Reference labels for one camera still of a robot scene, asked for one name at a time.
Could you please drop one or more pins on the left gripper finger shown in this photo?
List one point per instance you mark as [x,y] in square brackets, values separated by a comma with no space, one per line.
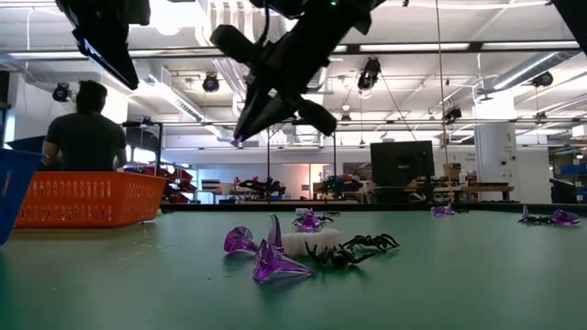
[119,46]
[98,52]

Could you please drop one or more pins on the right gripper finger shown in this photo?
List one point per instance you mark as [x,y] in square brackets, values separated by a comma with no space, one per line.
[253,110]
[273,113]

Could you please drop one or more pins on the white plastic vampire teeth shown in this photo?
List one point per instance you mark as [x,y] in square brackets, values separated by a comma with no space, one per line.
[301,211]
[312,242]

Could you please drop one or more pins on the black background robot arm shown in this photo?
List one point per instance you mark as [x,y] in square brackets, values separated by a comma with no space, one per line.
[263,185]
[337,185]

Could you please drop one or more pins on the standing person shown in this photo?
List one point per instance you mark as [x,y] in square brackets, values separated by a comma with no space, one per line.
[87,142]

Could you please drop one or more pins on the red storage bins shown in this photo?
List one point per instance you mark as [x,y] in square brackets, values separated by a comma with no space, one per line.
[181,176]

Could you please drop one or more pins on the black computer monitor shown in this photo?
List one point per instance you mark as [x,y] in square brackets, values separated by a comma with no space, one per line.
[402,159]

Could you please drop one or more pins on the orange plastic basket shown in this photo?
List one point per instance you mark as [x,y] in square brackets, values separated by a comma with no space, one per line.
[91,199]

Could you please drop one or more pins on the blue plastic basket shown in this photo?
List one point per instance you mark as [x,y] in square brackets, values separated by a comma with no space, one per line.
[16,197]

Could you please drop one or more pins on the cardboard box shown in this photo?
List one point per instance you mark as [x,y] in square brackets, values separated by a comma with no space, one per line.
[454,172]

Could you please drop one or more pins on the green table mat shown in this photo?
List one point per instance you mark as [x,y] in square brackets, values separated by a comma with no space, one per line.
[137,284]

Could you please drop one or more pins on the wooden workbench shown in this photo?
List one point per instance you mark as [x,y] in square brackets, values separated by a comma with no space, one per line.
[486,187]

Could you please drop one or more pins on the black office chair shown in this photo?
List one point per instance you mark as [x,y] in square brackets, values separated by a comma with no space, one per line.
[563,191]

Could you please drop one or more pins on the blue storage bins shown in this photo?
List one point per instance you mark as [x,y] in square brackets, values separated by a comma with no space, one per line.
[573,169]

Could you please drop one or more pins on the wide silver ceiling duct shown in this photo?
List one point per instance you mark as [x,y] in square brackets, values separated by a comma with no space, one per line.
[307,135]

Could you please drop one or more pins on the black ceiling camera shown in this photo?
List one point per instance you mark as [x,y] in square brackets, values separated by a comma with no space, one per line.
[62,93]
[211,84]
[543,79]
[369,75]
[453,114]

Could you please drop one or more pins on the black neighbouring station frame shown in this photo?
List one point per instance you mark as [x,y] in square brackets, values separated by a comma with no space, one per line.
[335,156]

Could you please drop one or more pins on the black aluminium table frame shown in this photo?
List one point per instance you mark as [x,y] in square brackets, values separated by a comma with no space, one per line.
[390,207]

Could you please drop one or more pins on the silver spiral duct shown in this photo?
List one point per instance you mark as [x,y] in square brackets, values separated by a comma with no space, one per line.
[527,71]

